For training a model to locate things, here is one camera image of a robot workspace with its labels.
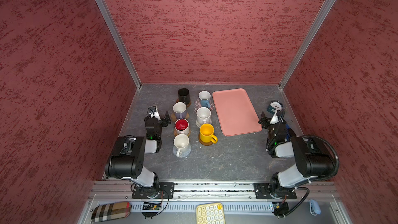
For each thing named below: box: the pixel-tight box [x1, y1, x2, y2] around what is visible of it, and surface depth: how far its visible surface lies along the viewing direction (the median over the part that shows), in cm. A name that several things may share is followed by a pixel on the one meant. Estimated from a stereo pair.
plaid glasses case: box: [91, 201, 132, 222], surface depth 68 cm
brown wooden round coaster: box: [198, 133, 213, 146], surface depth 91 cm
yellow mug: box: [199, 123, 219, 144], surface depth 87 cm
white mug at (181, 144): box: [173, 133, 190, 158], surface depth 83 cm
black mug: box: [177, 88, 191, 105], surface depth 105 cm
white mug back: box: [195, 106, 212, 126], surface depth 96 cm
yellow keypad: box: [195, 201, 226, 224], surface depth 68 cm
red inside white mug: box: [174, 117, 190, 136], surface depth 91 cm
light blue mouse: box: [308, 198, 322, 217], surface depth 70 cm
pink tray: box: [211, 88, 263, 137], surface depth 109 cm
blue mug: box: [197, 90, 211, 109], surface depth 103 cm
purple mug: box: [172, 101, 188, 119], surface depth 100 cm
